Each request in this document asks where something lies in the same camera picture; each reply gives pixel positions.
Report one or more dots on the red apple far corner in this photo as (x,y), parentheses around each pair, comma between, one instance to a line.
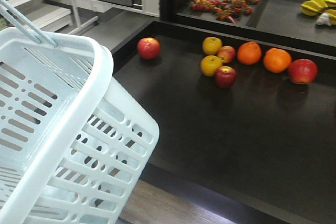
(148,48)

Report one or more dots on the red apple left group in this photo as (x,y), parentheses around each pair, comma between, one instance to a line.
(225,77)

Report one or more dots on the black wooden display stand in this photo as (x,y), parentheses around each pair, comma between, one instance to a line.
(265,142)

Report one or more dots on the yellow apple back left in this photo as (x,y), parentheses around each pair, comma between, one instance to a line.
(211,45)

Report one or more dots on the light blue plastic basket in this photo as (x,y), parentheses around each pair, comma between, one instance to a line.
(74,142)

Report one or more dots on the yellow apple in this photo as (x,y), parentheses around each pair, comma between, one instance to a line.
(210,64)
(211,45)

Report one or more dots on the yellow apple front left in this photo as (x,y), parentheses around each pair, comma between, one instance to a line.
(210,64)

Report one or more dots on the orange group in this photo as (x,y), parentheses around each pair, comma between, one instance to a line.
(276,60)
(249,53)

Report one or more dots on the white garlic bulb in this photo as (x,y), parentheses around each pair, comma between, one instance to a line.
(324,19)

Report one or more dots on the pink apple left group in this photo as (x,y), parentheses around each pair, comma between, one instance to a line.
(227,54)

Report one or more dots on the large red apple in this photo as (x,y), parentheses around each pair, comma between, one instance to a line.
(302,71)

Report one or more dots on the cherry tomato pile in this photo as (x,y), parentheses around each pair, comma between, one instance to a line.
(224,10)

